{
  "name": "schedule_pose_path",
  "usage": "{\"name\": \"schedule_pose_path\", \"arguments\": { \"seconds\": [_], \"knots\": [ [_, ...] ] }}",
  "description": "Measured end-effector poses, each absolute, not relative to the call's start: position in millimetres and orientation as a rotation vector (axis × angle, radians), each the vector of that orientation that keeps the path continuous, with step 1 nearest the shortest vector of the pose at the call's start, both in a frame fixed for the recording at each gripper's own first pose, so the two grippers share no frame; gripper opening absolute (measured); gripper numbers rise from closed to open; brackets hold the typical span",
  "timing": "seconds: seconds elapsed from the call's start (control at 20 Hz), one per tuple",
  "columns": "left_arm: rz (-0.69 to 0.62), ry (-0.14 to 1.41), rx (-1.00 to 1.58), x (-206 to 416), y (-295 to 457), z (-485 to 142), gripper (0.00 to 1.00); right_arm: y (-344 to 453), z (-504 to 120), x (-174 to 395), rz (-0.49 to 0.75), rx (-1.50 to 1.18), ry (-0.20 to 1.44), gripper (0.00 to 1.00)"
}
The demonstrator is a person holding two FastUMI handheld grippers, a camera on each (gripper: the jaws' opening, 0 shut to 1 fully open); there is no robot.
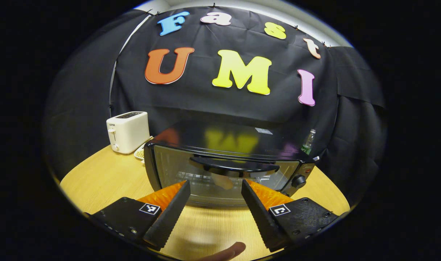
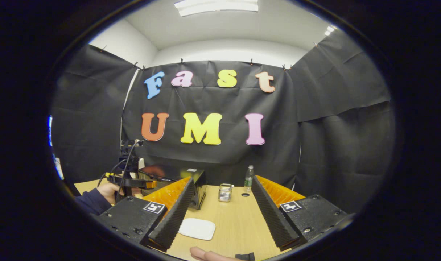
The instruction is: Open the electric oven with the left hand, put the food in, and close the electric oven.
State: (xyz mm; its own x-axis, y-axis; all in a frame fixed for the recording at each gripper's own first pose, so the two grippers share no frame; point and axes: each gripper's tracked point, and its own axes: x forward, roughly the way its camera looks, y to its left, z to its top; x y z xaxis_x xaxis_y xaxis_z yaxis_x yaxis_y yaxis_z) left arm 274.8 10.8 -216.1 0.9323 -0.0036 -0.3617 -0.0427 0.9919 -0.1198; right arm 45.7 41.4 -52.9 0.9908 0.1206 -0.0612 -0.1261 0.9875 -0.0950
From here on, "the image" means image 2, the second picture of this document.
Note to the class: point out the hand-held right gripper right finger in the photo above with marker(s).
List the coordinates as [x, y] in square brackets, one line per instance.
[269, 212]

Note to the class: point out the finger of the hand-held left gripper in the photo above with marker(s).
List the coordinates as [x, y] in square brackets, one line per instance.
[133, 182]

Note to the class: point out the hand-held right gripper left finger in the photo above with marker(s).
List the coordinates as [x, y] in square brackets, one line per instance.
[177, 212]

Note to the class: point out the black electric oven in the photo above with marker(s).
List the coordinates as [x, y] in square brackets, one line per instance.
[177, 173]

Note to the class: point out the white toaster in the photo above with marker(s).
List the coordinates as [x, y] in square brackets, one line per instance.
[141, 164]

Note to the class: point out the white rectangular plate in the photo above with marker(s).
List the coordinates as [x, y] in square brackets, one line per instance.
[197, 229]

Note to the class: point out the clear plastic water bottle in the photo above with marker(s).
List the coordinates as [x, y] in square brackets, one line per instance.
[248, 179]

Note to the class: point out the metal mesh holder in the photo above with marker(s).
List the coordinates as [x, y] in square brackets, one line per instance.
[225, 194]

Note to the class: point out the black backdrop cloth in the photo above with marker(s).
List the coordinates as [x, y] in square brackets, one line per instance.
[333, 145]

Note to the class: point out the long ceiling light panel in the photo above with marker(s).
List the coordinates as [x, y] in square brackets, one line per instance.
[217, 6]

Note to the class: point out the small ceiling light panel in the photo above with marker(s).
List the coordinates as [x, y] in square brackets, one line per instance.
[329, 30]

